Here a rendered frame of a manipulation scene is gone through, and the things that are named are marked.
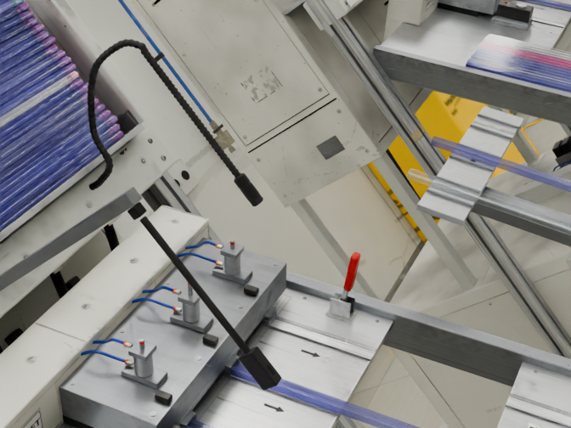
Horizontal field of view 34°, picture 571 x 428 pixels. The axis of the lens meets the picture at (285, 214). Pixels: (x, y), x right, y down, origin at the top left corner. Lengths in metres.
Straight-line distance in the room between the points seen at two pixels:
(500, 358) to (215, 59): 1.16
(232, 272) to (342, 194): 2.98
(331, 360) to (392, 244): 3.14
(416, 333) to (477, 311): 0.95
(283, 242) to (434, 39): 1.86
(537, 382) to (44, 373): 0.61
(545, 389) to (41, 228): 0.67
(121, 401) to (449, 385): 1.43
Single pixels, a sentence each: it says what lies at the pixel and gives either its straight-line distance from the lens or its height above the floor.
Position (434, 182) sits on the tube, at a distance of 1.38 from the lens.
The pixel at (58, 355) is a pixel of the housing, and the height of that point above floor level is 1.23.
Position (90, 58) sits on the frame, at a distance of 1.35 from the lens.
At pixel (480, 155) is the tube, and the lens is 1.46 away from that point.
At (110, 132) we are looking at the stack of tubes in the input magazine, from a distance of 1.31.
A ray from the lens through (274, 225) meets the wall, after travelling 3.80.
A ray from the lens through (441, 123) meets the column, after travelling 4.20.
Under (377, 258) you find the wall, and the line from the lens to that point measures 4.23.
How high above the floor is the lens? 1.41
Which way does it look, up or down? 10 degrees down
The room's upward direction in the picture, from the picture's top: 37 degrees counter-clockwise
